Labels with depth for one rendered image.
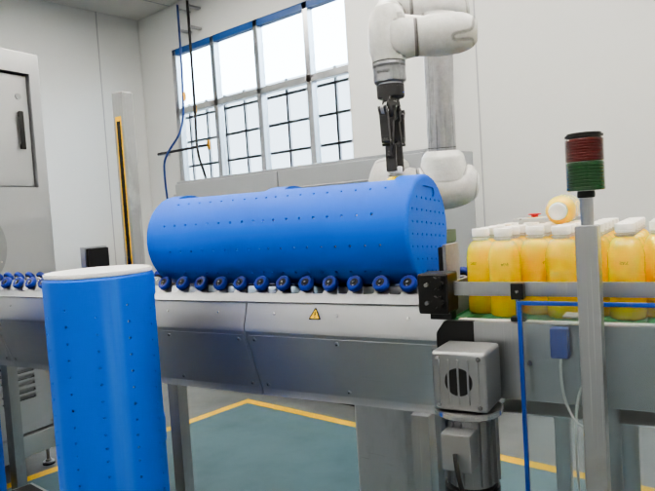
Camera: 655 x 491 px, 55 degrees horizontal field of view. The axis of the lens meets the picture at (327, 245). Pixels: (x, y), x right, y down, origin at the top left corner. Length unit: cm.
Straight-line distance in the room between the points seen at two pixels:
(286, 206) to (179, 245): 39
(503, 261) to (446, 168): 89
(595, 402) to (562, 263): 31
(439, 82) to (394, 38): 56
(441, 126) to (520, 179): 220
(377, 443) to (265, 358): 70
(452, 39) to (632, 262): 75
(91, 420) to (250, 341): 46
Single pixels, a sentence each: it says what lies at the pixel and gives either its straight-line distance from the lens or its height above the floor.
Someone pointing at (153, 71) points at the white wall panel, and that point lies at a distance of 733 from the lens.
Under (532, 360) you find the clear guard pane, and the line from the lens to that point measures 134.
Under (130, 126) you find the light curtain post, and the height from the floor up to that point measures 156.
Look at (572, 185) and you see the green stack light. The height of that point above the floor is 117.
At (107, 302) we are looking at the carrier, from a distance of 167.
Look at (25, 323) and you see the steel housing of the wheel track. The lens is 257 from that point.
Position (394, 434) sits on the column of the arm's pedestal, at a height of 36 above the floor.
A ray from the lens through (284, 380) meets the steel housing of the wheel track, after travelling 184.
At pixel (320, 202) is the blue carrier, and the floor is 118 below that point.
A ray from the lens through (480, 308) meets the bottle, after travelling 147.
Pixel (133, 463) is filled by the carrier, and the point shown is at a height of 54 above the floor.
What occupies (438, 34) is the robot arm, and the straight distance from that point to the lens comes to 175.
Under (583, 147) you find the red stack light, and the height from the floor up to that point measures 123.
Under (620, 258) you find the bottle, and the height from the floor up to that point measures 102.
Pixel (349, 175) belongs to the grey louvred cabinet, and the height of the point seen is 135.
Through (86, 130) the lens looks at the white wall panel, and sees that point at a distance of 704.
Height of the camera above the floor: 115
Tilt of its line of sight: 3 degrees down
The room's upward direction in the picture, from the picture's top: 4 degrees counter-clockwise
